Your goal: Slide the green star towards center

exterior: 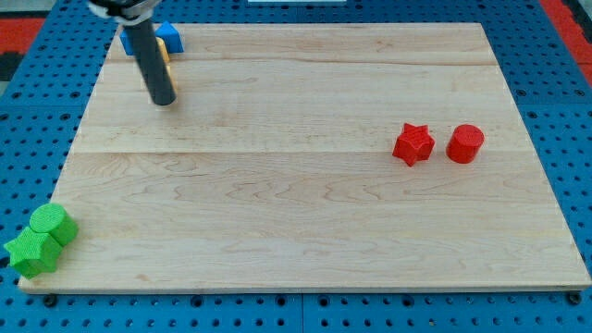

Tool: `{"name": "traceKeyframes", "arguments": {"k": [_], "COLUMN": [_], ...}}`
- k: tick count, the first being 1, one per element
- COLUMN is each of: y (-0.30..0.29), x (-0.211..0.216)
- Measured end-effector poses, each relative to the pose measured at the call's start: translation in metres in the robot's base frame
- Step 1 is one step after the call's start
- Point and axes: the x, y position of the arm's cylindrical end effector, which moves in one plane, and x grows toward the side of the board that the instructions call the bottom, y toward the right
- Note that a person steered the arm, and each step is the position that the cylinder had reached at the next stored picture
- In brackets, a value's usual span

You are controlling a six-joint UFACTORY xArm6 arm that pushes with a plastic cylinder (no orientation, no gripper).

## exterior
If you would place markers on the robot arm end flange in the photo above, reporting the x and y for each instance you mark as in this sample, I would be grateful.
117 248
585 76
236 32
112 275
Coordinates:
125 12

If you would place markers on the red star block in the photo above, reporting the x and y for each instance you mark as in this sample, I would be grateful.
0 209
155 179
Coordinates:
414 144

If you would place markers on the green star block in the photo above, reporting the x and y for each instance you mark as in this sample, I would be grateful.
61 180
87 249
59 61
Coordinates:
32 253

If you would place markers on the wooden board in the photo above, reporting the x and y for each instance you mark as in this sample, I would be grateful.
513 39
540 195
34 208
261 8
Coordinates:
273 170

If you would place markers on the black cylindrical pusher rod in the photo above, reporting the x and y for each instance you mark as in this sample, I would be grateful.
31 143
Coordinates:
151 62

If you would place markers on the red cylinder block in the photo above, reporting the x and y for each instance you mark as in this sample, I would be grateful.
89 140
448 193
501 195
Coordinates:
465 143

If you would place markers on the blue triangular block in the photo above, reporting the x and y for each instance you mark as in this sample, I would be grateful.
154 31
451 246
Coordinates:
171 38

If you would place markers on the yellow block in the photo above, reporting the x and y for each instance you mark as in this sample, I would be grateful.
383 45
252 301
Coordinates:
164 55

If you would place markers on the blue block behind rod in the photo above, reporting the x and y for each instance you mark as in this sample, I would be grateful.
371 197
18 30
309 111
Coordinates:
126 43

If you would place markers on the green cylinder block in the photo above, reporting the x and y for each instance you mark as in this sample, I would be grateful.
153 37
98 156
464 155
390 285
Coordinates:
52 218

